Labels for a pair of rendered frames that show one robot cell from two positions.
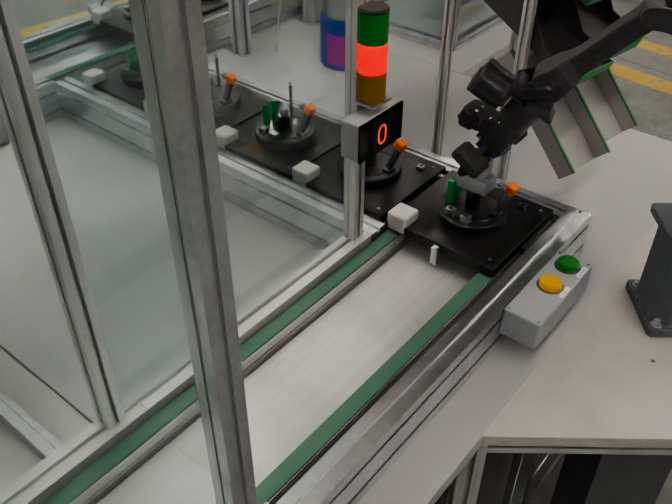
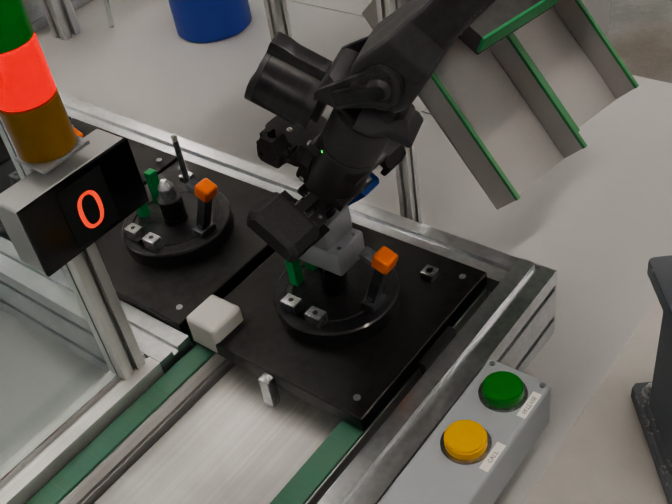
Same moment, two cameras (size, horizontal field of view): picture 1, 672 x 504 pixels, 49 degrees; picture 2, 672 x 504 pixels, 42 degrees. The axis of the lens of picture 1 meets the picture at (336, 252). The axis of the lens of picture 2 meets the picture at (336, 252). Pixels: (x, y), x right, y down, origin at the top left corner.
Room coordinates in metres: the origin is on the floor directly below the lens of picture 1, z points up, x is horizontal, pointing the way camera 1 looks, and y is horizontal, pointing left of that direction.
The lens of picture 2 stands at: (0.50, -0.34, 1.64)
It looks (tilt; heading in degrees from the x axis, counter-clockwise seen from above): 41 degrees down; 5
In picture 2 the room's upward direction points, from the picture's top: 10 degrees counter-clockwise
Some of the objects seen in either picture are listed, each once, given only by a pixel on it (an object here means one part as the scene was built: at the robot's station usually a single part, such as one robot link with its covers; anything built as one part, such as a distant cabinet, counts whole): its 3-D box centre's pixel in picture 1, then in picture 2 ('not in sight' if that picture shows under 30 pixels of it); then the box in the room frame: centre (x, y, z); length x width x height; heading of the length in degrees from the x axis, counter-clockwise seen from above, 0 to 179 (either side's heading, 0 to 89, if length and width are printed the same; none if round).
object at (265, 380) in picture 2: (435, 254); (269, 390); (1.10, -0.19, 0.95); 0.01 x 0.01 x 0.04; 51
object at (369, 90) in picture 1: (371, 84); (37, 122); (1.13, -0.06, 1.28); 0.05 x 0.05 x 0.05
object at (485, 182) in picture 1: (473, 169); (317, 227); (1.20, -0.26, 1.07); 0.08 x 0.04 x 0.07; 51
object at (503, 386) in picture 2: (567, 265); (502, 392); (1.05, -0.43, 0.96); 0.04 x 0.04 x 0.02
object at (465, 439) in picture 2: (550, 284); (465, 442); (1.00, -0.38, 0.96); 0.04 x 0.04 x 0.02
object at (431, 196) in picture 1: (470, 218); (339, 306); (1.20, -0.27, 0.96); 0.24 x 0.24 x 0.02; 51
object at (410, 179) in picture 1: (369, 153); (170, 204); (1.36, -0.07, 1.01); 0.24 x 0.24 x 0.13; 51
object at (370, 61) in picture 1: (372, 55); (15, 69); (1.13, -0.06, 1.33); 0.05 x 0.05 x 0.05
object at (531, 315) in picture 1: (547, 297); (467, 461); (1.00, -0.38, 0.93); 0.21 x 0.07 x 0.06; 141
